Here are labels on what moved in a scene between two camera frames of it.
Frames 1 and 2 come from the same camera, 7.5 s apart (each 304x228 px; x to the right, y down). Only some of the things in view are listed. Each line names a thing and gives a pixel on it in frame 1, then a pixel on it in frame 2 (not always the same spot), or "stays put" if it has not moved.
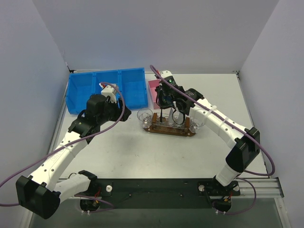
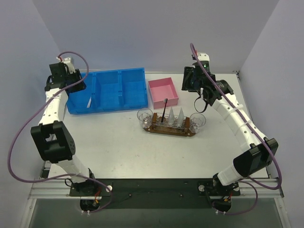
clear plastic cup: [194, 124] stays put
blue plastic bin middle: [112, 77] stays put
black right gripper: [171, 104] -> [187, 79]
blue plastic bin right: [132, 84] stays put
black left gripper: [121, 109] -> [77, 83]
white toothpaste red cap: [171, 122] stays put
